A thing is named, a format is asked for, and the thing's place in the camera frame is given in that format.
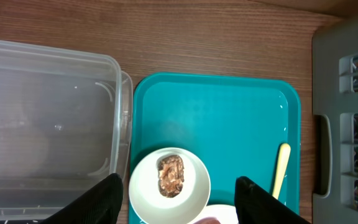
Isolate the brown food scrap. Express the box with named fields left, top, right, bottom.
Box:
left=158, top=155, right=185, bottom=198

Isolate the orange carrot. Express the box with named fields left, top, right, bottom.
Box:
left=194, top=217, right=221, bottom=224

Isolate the white bowl with food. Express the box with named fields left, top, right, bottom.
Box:
left=129, top=147, right=211, bottom=224

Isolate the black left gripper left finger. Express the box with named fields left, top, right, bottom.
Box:
left=42, top=173, right=124, bottom=224

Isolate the clear plastic bin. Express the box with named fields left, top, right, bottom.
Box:
left=0, top=40, right=133, bottom=223

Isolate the grey dishwasher rack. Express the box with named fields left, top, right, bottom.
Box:
left=312, top=17, right=358, bottom=223

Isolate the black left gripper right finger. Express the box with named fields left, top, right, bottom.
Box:
left=234, top=176, right=310, bottom=224

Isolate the yellow plastic spoon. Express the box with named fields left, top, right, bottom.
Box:
left=272, top=143, right=291, bottom=200

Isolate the pink plate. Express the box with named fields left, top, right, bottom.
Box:
left=191, top=204, right=239, bottom=224

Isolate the teal serving tray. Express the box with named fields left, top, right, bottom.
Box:
left=130, top=72, right=301, bottom=212

